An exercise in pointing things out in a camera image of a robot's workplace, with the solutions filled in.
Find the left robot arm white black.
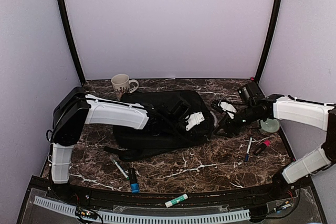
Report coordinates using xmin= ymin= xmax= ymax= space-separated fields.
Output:
xmin=46 ymin=87 xmax=186 ymax=201

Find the cream printed mug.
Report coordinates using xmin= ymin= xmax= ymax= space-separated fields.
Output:
xmin=111 ymin=74 xmax=139 ymax=100

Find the right black frame post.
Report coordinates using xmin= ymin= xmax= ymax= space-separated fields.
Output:
xmin=255 ymin=0 xmax=281 ymax=83

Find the clear white pen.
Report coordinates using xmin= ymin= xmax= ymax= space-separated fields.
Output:
xmin=110 ymin=156 xmax=129 ymax=180

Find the small circuit board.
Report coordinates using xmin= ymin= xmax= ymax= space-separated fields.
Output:
xmin=75 ymin=207 xmax=98 ymax=220

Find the pink black highlighter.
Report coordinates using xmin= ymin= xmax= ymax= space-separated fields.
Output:
xmin=254 ymin=140 xmax=270 ymax=156

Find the pale green bowl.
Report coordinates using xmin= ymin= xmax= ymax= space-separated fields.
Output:
xmin=259 ymin=119 xmax=280 ymax=135

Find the grey slotted cable duct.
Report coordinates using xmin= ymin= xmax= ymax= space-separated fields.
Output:
xmin=33 ymin=196 xmax=250 ymax=223

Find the black student bag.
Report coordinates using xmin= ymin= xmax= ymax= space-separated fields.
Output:
xmin=104 ymin=90 xmax=214 ymax=162

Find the left black frame post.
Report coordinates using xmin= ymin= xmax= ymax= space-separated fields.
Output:
xmin=57 ymin=0 xmax=86 ymax=85

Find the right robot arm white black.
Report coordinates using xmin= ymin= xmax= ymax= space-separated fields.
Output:
xmin=211 ymin=82 xmax=335 ymax=200

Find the black marker blue cap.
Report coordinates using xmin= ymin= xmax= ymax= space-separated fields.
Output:
xmin=128 ymin=167 xmax=139 ymax=194

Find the green white glue stick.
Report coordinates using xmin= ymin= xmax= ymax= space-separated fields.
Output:
xmin=165 ymin=194 xmax=188 ymax=208

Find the black frame post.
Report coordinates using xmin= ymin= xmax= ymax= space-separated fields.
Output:
xmin=255 ymin=0 xmax=281 ymax=83
xmin=57 ymin=0 xmax=86 ymax=85

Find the blue capped white pen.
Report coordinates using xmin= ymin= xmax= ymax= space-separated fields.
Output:
xmin=244 ymin=137 xmax=253 ymax=162

